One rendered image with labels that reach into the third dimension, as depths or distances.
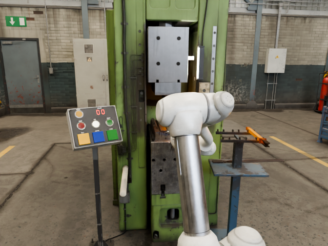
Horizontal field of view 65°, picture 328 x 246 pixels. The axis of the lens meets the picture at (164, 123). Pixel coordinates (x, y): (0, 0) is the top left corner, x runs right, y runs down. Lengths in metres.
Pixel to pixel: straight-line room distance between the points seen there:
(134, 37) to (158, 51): 0.25
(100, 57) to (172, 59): 5.42
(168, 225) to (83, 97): 5.60
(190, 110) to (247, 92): 7.91
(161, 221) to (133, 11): 1.72
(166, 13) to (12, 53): 6.79
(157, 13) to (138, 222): 1.80
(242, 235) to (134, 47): 1.53
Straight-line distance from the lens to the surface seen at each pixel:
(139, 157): 2.23
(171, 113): 0.97
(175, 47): 1.96
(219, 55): 2.19
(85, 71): 7.35
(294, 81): 9.68
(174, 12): 2.13
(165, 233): 2.37
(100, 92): 7.34
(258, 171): 2.07
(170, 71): 1.96
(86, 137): 1.81
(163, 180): 2.11
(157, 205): 2.22
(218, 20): 2.21
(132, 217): 2.49
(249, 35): 8.83
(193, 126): 0.99
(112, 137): 1.85
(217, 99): 1.03
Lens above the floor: 1.52
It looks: 13 degrees down
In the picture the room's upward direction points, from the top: straight up
